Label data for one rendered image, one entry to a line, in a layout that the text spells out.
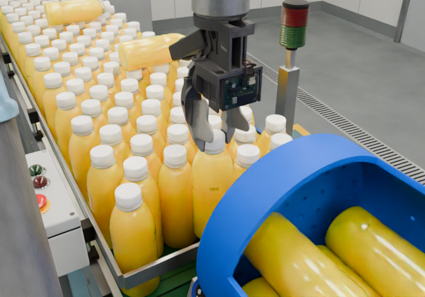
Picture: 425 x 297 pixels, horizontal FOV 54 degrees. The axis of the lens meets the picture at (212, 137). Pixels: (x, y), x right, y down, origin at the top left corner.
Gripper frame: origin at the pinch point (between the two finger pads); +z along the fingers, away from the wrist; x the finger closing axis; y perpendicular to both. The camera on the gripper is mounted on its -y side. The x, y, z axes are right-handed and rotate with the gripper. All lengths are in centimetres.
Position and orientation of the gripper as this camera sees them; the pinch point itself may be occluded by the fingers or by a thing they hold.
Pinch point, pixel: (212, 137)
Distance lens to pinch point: 65.6
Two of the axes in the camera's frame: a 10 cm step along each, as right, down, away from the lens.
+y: 5.1, 4.5, -7.3
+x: 8.6, -2.7, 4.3
